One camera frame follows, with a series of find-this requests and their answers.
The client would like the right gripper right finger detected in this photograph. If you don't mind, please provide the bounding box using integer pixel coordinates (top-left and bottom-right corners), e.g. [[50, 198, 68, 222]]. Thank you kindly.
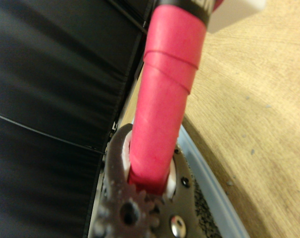
[[159, 148, 203, 238]]

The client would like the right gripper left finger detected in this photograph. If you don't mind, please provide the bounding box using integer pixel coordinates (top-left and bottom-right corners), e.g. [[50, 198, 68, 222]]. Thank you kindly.
[[90, 123, 163, 238]]

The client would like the white scoop with red handle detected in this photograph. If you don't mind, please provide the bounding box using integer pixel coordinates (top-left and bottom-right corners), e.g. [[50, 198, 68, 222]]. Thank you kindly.
[[127, 0, 267, 196]]

